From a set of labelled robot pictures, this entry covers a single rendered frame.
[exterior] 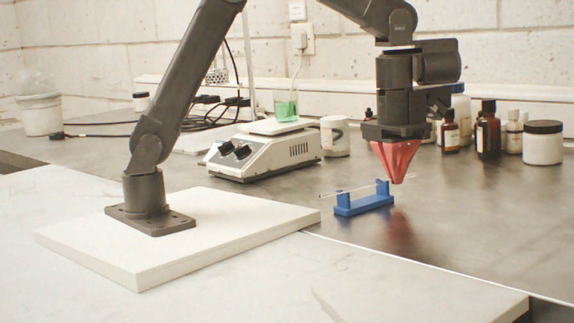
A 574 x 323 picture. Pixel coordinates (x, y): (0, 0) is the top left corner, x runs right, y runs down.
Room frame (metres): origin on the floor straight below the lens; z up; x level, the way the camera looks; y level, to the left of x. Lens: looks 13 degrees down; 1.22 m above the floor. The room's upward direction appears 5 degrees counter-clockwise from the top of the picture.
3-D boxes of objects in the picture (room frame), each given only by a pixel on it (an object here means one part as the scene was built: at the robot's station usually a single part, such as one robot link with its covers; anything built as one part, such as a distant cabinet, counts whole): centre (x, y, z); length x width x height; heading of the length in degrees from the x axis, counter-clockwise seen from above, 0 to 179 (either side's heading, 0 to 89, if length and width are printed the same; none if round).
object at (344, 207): (0.99, -0.13, 0.92); 0.10 x 0.03 x 0.04; 123
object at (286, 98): (1.31, -0.03, 1.02); 0.06 x 0.05 x 0.08; 95
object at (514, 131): (1.24, -0.45, 0.94); 0.03 x 0.03 x 0.09
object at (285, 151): (1.30, 0.02, 0.94); 0.22 x 0.13 x 0.08; 127
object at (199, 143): (1.66, 0.14, 0.91); 0.30 x 0.20 x 0.01; 131
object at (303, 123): (1.32, 0.00, 0.98); 0.12 x 0.12 x 0.01; 37
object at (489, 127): (1.24, -0.41, 0.95); 0.04 x 0.04 x 0.11
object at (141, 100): (2.33, 0.46, 0.93); 0.06 x 0.06 x 0.06
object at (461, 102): (1.37, -0.37, 0.96); 0.07 x 0.07 x 0.13
